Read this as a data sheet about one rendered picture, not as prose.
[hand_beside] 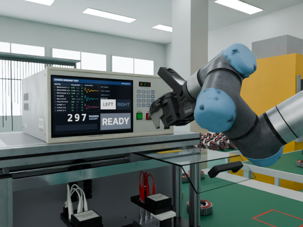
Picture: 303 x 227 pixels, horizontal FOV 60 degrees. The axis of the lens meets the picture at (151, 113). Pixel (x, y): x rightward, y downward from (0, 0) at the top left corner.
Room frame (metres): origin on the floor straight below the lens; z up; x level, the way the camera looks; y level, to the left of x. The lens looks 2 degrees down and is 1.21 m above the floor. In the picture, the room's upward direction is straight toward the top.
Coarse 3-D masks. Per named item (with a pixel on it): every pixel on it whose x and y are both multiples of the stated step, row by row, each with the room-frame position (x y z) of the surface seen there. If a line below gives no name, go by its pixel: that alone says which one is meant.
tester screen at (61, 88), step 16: (64, 80) 0.72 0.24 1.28; (80, 80) 0.74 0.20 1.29; (96, 80) 0.77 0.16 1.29; (64, 96) 0.72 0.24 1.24; (80, 96) 0.74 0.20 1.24; (96, 96) 0.77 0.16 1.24; (112, 96) 0.80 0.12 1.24; (128, 96) 0.84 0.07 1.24; (64, 112) 0.72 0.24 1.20; (80, 112) 0.74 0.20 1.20; (96, 112) 0.77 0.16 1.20; (112, 112) 0.80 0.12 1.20; (128, 112) 0.84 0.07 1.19
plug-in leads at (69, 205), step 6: (72, 186) 0.76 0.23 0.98; (78, 186) 0.77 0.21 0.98; (72, 192) 0.76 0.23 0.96; (84, 198) 0.75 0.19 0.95; (66, 204) 0.77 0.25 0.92; (72, 204) 0.75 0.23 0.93; (78, 204) 0.73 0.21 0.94; (84, 204) 0.75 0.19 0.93; (66, 210) 0.76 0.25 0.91; (72, 210) 0.75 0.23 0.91; (78, 210) 0.73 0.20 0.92; (84, 210) 0.75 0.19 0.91
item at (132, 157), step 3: (126, 153) 0.88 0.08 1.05; (129, 153) 0.87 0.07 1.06; (129, 156) 0.87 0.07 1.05; (132, 156) 0.87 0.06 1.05; (135, 156) 0.88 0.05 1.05; (138, 156) 0.88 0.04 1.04; (141, 156) 0.89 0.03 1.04; (126, 159) 0.88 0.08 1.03; (129, 159) 0.87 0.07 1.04; (132, 159) 0.87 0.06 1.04; (135, 159) 0.88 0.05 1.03; (138, 159) 0.88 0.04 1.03; (141, 159) 0.89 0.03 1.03
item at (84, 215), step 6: (90, 210) 0.73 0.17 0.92; (60, 216) 0.77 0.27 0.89; (66, 216) 0.75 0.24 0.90; (72, 216) 0.69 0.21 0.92; (78, 216) 0.69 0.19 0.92; (84, 216) 0.69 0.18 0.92; (90, 216) 0.69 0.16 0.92; (96, 216) 0.69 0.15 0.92; (66, 222) 0.72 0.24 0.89; (72, 222) 0.69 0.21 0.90; (78, 222) 0.66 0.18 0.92; (84, 222) 0.66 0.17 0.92; (90, 222) 0.67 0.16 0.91; (96, 222) 0.68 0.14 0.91
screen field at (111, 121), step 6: (102, 114) 0.78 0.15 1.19; (108, 114) 0.79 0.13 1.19; (114, 114) 0.81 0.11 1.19; (120, 114) 0.82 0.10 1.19; (126, 114) 0.83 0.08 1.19; (102, 120) 0.78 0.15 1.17; (108, 120) 0.79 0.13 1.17; (114, 120) 0.81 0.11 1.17; (120, 120) 0.82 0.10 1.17; (126, 120) 0.83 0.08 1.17; (102, 126) 0.78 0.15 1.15; (108, 126) 0.79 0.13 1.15; (114, 126) 0.81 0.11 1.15; (120, 126) 0.82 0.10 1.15; (126, 126) 0.83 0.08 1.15
